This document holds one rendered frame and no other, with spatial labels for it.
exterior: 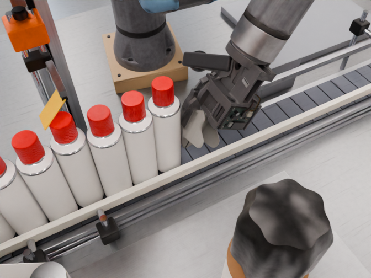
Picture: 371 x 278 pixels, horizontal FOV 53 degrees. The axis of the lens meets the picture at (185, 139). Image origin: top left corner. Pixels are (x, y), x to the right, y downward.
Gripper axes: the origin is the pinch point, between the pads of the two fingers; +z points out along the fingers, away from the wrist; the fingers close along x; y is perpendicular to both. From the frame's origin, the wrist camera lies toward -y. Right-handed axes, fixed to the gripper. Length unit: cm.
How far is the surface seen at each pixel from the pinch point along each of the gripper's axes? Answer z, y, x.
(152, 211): 13.0, 5.7, -4.0
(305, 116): -10.3, 4.5, 22.1
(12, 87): 21.6, -41.4, -17.3
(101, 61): 10.5, -40.6, 2.3
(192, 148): 3.7, -1.1, 4.5
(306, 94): -10.8, -2.6, 30.3
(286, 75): -14.5, -3.0, 19.8
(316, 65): -17.9, -2.8, 26.4
